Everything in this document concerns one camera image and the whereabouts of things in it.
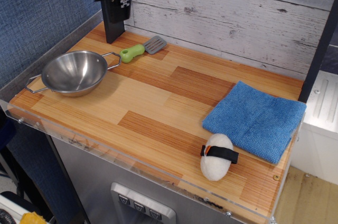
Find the yellow black object bottom-left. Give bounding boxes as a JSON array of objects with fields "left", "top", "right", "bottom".
[{"left": 1, "top": 209, "right": 47, "bottom": 224}]

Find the clear acrylic edge guard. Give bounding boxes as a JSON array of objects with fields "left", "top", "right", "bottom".
[{"left": 1, "top": 99, "right": 278, "bottom": 223}]

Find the steel two-handled bowl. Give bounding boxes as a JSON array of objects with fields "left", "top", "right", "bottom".
[{"left": 25, "top": 51, "right": 121, "bottom": 97}]

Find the silver button control panel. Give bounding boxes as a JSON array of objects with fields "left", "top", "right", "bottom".
[{"left": 110, "top": 182, "right": 176, "bottom": 223}]

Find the dark right vertical post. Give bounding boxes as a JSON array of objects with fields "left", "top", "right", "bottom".
[{"left": 298, "top": 0, "right": 337, "bottom": 103}]

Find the stainless steel cabinet front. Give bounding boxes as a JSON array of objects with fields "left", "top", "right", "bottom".
[{"left": 53, "top": 138, "right": 269, "bottom": 223}]

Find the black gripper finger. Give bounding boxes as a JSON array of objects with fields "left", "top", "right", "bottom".
[{"left": 104, "top": 0, "right": 132, "bottom": 23}]

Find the blue folded cloth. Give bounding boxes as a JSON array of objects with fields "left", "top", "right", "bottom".
[{"left": 202, "top": 81, "right": 306, "bottom": 164}]

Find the white plush sushi toy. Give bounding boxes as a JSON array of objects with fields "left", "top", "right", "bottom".
[{"left": 200, "top": 134, "right": 239, "bottom": 181}]

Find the white ribbed appliance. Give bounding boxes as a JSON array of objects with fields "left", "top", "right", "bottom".
[{"left": 291, "top": 71, "right": 337, "bottom": 184}]

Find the green handled grey spatula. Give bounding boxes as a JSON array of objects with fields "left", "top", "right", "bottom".
[{"left": 119, "top": 35, "right": 167, "bottom": 63}]

